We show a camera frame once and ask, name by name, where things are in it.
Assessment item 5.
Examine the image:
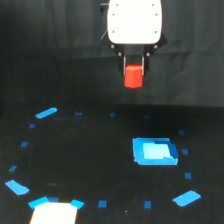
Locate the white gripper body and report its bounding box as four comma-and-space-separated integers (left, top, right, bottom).
100, 0, 167, 57

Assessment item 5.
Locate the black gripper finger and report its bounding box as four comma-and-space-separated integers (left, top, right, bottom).
118, 53, 126, 74
142, 52, 151, 76

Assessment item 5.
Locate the red cube block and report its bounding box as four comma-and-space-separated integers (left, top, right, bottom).
124, 64, 143, 88

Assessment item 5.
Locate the black backdrop curtain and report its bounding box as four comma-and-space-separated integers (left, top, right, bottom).
0, 0, 224, 110

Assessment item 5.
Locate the long blue tape top-left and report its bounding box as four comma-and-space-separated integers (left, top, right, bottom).
35, 108, 57, 119

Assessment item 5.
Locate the blue tape square target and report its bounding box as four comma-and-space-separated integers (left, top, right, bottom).
132, 138, 179, 166

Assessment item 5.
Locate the long blue tape bottom-right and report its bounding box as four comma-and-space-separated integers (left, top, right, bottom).
173, 190, 201, 207

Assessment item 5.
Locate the blue tape beside paper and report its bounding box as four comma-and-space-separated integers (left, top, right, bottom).
70, 199, 85, 209

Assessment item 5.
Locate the long blue tape left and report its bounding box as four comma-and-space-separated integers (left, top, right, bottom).
5, 180, 29, 195

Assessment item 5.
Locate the white paper sheet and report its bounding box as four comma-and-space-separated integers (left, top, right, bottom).
29, 202, 78, 224

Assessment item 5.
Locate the long blue tape bottom-left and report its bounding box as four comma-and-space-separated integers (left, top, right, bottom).
28, 196, 49, 209

